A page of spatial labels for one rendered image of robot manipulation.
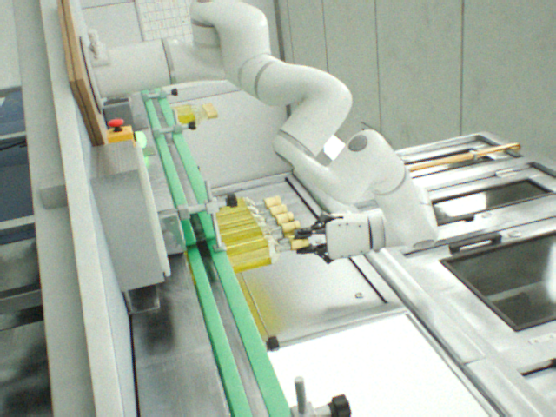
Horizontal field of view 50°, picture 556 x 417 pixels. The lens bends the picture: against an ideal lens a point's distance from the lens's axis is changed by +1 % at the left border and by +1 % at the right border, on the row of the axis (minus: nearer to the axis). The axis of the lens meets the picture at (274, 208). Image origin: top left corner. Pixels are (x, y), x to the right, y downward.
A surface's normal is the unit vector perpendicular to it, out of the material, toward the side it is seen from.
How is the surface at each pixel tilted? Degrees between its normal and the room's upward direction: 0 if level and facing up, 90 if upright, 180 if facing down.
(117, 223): 90
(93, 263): 90
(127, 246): 90
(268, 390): 90
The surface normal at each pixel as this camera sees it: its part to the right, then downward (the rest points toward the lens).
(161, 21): 0.26, 0.39
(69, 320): 0.04, -0.55
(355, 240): -0.01, 0.40
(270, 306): -0.12, -0.90
